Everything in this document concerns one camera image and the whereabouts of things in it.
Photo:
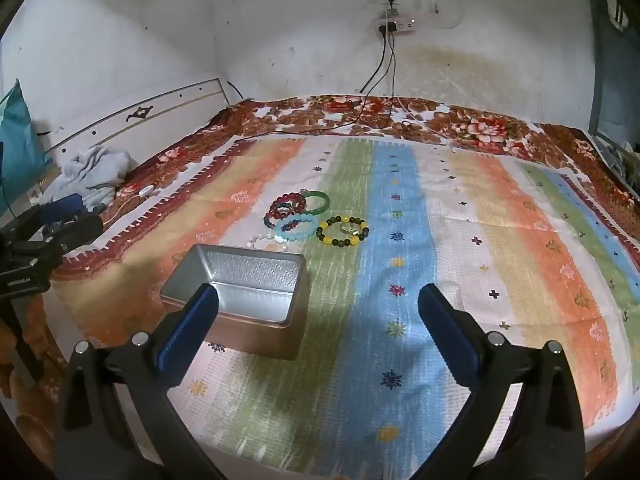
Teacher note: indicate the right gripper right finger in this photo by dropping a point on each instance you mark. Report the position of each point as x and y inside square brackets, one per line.
[545, 437]

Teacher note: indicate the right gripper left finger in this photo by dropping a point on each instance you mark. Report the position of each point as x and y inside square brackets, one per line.
[92, 438]

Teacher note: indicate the green jade bangle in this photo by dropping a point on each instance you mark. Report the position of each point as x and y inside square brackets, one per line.
[316, 202]

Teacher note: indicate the teal bag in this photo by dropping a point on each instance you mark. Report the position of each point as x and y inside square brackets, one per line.
[23, 160]

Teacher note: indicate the grey crumpled towel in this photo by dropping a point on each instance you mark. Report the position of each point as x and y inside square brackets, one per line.
[95, 175]

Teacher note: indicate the floral red bed sheet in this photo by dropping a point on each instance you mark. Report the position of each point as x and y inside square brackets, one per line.
[411, 120]

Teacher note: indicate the white bed headboard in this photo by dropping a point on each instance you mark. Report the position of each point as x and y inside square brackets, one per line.
[144, 123]

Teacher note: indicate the striped colourful cloth mat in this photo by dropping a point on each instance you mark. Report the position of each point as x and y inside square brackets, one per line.
[369, 395]

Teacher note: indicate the silver metal tin box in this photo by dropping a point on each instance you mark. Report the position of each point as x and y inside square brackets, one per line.
[263, 297]

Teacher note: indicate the blue metal clothes rack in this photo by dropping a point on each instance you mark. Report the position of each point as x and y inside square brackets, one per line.
[614, 121]

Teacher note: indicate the white power strip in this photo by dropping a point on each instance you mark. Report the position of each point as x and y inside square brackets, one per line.
[396, 25]

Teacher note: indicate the white charger with cable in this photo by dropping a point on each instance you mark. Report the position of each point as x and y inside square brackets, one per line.
[141, 195]

